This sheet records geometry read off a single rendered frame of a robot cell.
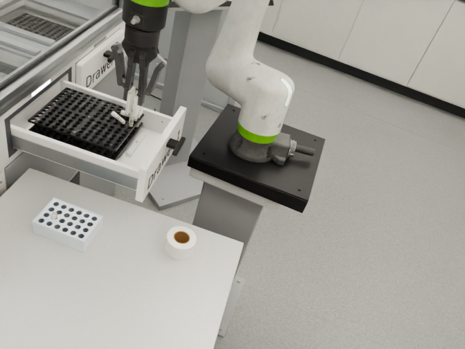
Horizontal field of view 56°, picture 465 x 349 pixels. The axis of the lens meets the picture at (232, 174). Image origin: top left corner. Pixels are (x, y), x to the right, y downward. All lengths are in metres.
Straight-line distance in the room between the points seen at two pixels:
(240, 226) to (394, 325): 1.04
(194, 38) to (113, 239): 1.14
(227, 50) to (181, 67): 0.77
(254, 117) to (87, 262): 0.57
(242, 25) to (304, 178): 0.46
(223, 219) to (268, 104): 0.43
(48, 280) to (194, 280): 0.30
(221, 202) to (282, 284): 0.79
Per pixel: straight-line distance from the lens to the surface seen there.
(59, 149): 1.09
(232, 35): 1.26
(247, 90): 1.21
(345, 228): 2.46
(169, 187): 2.25
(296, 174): 1.30
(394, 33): 3.92
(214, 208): 1.40
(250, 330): 1.89
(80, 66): 1.32
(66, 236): 1.02
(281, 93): 1.18
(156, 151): 1.03
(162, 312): 0.96
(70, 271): 1.00
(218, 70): 1.27
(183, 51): 1.98
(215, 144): 1.31
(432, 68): 4.03
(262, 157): 1.28
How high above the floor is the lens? 1.58
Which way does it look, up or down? 40 degrees down
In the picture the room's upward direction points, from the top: 18 degrees clockwise
